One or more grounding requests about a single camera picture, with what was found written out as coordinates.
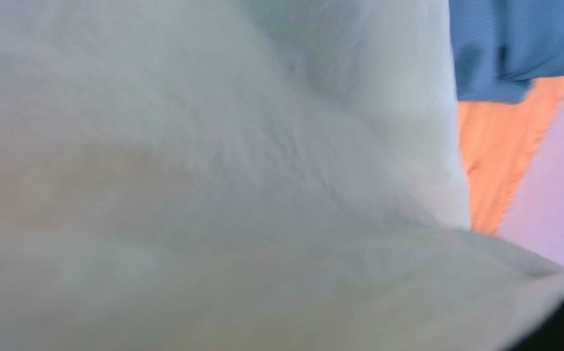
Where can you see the translucent pale green plastic bag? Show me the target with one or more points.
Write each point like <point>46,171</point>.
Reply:
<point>245,175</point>

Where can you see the blue crumpled cloth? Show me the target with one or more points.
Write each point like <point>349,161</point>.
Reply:
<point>501,47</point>

